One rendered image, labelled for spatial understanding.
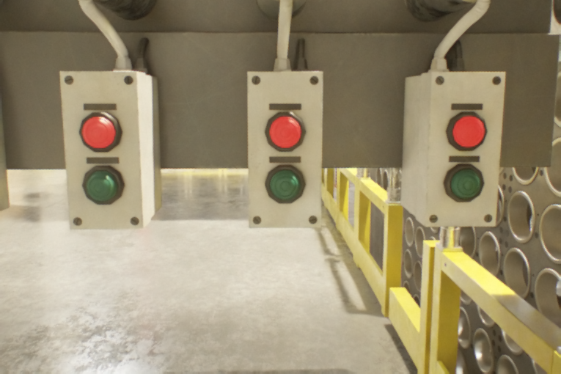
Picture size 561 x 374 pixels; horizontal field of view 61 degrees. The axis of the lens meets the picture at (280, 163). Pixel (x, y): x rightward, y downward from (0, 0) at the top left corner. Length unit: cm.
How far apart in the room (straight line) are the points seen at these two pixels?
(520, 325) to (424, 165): 45
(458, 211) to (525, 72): 20
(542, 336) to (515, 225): 185
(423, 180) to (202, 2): 31
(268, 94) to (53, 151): 26
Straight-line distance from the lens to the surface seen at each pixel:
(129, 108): 46
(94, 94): 47
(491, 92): 49
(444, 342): 125
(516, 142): 61
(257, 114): 44
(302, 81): 45
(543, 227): 243
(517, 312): 91
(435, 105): 47
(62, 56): 58
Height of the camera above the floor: 74
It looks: 8 degrees down
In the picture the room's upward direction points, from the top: straight up
